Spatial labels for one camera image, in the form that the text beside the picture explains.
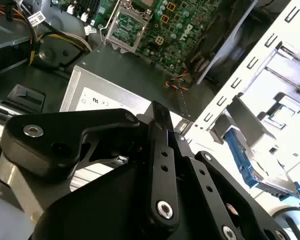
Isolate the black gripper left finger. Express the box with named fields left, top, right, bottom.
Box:
left=0, top=101, right=181, bottom=234

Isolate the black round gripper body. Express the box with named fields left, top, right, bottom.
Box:
left=31, top=126, right=217, bottom=240

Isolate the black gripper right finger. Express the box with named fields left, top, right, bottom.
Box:
left=171, top=127, right=295, bottom=240

